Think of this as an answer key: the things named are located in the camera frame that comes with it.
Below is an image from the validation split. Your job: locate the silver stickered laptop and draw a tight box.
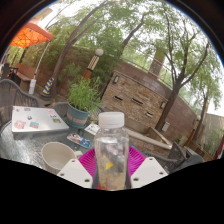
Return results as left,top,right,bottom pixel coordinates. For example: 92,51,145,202
11,105,70,135

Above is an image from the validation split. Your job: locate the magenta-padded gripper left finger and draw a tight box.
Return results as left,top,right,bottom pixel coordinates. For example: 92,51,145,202
57,148,98,190

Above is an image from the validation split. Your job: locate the white umbrella base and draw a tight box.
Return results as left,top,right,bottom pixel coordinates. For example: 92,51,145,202
28,78,37,95

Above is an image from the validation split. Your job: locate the clear white-capped plastic bottle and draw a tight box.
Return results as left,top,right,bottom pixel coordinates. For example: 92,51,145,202
93,111,130,192

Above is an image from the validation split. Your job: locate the orange patio umbrella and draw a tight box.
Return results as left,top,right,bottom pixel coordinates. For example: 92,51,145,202
9,22,54,79

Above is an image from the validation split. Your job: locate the wooden bench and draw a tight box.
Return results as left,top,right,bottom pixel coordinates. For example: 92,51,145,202
13,63,38,91

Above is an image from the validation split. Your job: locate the globe-topped wooden lamp post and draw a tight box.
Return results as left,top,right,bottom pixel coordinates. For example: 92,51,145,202
82,48,105,83

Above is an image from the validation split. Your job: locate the green plant in blue pot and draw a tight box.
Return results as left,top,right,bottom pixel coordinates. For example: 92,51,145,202
65,77,102,128

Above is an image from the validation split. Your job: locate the colourful sticker strip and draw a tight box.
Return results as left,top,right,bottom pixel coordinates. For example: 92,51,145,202
66,133,92,149

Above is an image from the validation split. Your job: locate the white ribbed ceramic mug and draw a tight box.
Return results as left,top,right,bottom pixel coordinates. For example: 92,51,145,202
41,141,84,175

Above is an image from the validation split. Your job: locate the blue yellow striped bollard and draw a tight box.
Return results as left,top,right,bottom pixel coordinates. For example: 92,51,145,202
40,77,55,99

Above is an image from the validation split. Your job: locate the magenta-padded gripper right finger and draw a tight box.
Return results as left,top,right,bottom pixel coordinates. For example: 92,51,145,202
128,145,170,190

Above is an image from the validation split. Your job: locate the grey utility box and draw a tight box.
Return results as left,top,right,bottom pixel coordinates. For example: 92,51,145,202
161,121,171,133

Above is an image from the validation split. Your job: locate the black bag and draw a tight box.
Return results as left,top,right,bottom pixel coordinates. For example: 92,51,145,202
173,153,205,173

